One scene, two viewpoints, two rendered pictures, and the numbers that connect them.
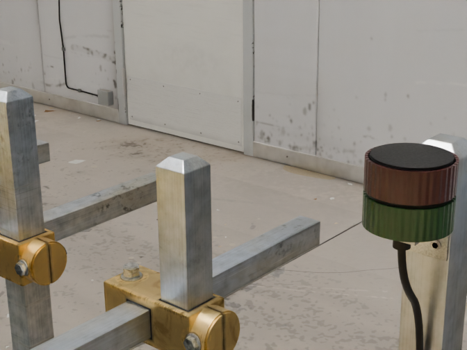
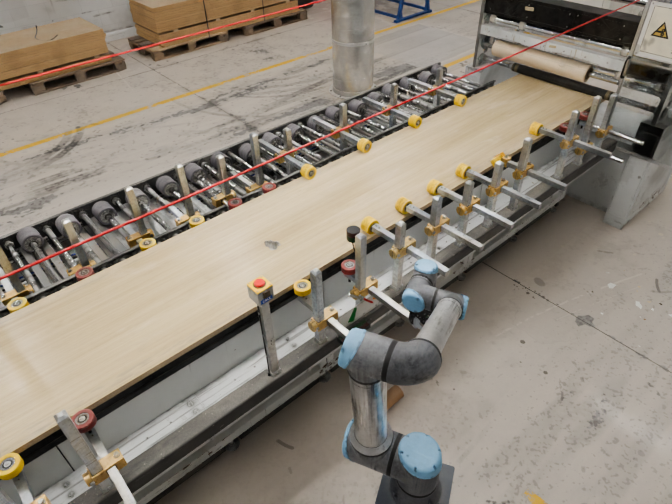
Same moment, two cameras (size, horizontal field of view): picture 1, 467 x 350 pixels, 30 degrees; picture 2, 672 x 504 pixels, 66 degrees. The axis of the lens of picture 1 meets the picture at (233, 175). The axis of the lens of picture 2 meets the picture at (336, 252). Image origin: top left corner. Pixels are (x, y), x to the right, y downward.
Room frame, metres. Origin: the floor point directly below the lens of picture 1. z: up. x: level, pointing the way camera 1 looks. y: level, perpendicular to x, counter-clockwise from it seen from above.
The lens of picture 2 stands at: (0.75, -1.84, 2.52)
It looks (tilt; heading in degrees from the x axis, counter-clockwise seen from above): 40 degrees down; 100
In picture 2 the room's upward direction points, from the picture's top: 2 degrees counter-clockwise
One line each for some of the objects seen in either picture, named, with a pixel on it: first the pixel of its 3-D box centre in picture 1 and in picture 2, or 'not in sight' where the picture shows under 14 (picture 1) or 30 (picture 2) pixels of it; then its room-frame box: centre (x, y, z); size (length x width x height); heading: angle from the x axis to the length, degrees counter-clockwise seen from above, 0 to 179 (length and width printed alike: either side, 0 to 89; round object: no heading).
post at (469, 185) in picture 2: not in sight; (463, 219); (1.06, 0.43, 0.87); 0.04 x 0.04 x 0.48; 50
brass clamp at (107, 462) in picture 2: not in sight; (104, 468); (-0.22, -1.08, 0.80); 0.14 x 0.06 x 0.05; 50
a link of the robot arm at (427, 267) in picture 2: not in sight; (425, 275); (0.84, -0.33, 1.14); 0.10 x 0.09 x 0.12; 74
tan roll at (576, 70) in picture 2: not in sight; (563, 66); (1.84, 2.19, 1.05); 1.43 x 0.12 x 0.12; 140
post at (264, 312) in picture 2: not in sight; (267, 337); (0.24, -0.54, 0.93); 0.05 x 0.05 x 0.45; 50
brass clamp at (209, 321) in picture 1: (170, 314); (402, 248); (0.75, 0.06, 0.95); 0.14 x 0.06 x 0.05; 50
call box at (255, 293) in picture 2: not in sight; (260, 291); (0.24, -0.54, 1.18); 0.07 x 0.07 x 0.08; 50
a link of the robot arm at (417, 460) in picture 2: not in sight; (416, 462); (0.85, -0.91, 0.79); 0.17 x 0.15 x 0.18; 164
